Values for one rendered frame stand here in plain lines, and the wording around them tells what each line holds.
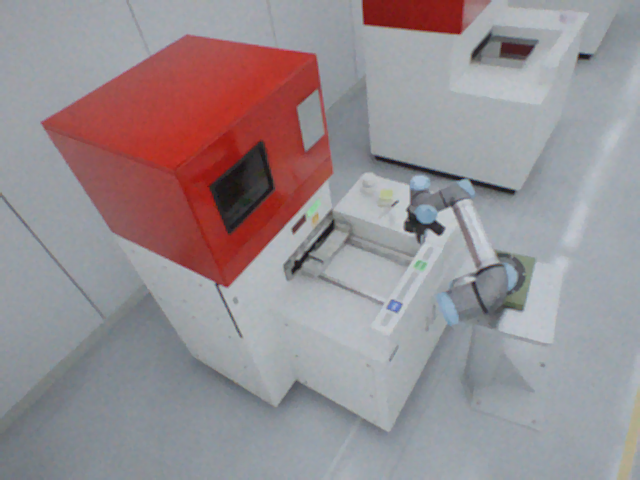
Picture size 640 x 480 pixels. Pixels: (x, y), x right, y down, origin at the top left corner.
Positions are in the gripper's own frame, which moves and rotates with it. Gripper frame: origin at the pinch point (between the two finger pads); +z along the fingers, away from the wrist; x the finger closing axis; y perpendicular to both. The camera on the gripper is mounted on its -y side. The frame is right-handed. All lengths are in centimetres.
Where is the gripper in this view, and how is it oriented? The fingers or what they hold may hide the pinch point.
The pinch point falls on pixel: (422, 244)
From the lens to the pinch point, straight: 206.1
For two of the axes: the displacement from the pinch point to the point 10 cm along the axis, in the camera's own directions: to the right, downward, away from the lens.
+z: 1.4, 6.8, 7.2
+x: -5.5, 6.6, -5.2
